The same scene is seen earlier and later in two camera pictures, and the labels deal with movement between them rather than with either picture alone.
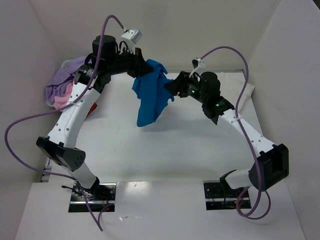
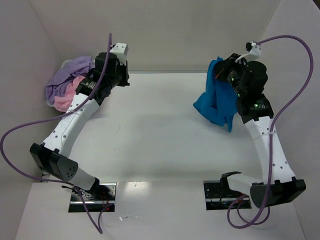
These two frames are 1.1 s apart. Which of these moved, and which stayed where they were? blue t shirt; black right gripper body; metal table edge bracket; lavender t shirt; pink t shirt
Moved: black right gripper body; blue t shirt
Stayed: metal table edge bracket; lavender t shirt; pink t shirt
